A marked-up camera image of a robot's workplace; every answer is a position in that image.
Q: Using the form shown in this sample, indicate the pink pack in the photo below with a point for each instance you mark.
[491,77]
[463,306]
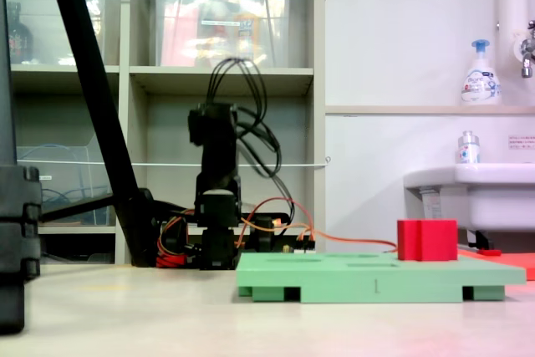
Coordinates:
[177,35]

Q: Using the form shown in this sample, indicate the black tripod brace bar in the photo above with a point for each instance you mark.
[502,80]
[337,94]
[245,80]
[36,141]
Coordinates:
[75,208]

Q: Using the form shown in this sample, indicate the red cross columnar block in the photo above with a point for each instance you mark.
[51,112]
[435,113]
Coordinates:
[426,240]

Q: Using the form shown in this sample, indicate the small red clamp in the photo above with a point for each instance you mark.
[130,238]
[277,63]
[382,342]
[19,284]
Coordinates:
[490,252]

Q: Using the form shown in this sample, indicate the green shape hole board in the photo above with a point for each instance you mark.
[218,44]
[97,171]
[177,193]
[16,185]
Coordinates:
[355,282]

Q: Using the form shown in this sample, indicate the orange bottle with pink cap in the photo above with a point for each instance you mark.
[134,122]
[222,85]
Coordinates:
[248,31]

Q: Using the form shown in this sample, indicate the dark round bottle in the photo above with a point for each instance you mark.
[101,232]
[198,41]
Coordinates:
[18,39]

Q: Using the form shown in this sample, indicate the notched black stack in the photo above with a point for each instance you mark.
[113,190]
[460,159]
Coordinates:
[16,223]

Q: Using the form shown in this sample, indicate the grey shelf unit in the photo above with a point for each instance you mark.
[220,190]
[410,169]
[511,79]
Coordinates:
[167,77]

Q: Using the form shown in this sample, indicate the white foam soap bottle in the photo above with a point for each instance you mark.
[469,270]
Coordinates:
[480,85]

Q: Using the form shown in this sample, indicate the wall sign with red text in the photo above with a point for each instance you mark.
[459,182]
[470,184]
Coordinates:
[522,142]

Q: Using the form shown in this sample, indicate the small clear sanitizer bottle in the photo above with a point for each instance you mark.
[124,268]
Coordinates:
[468,152]

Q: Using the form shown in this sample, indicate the white wall sink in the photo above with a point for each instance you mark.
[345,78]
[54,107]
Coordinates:
[493,202]

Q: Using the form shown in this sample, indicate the large clear plastic bin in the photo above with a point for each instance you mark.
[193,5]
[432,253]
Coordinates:
[188,31]

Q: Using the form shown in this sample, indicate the metal faucet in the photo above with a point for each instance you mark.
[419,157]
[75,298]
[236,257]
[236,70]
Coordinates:
[526,56]

